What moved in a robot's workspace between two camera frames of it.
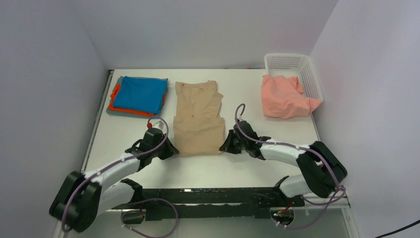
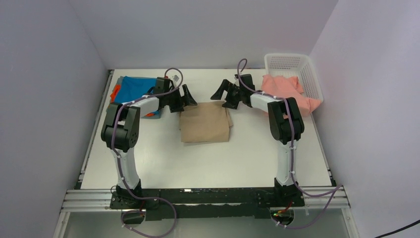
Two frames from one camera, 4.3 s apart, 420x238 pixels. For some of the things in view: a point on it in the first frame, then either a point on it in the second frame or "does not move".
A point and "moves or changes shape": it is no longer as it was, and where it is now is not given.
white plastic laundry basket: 301,66 does not move
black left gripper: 171,150 -> 186,100
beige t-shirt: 197,129 moves or changes shape
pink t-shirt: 282,99 does not move
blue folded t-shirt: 145,94 does not move
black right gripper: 227,147 -> 227,86
